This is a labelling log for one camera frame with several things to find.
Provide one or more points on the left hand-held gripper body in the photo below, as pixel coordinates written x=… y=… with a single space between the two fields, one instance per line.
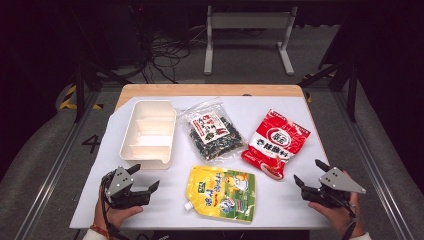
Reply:
x=120 y=181

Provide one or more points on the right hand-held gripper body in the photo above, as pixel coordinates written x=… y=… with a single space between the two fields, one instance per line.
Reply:
x=338 y=181

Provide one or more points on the cream plastic divided container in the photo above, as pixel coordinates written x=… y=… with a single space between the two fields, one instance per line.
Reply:
x=150 y=133

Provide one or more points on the red seasoning packet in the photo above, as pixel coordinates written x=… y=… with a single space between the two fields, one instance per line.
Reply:
x=276 y=143

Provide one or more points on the yellow spout pouch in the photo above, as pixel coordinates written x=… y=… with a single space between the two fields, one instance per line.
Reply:
x=220 y=193

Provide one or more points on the clear bag of dried seaweed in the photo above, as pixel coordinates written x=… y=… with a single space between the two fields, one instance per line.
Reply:
x=213 y=133

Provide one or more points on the person's left hand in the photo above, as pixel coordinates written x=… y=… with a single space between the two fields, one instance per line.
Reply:
x=113 y=216

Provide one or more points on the person's right hand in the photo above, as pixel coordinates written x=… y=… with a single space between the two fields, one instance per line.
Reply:
x=340 y=218

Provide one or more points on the black metal stand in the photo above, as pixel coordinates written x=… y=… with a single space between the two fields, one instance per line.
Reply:
x=350 y=93
x=79 y=90

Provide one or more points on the yellow black floor tape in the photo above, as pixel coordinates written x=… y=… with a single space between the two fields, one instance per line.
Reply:
x=68 y=100

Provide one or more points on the aluminium floor rail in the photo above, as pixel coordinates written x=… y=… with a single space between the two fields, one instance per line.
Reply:
x=50 y=176
x=376 y=176

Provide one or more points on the white metal desk frame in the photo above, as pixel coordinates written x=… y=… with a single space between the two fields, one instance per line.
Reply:
x=250 y=20

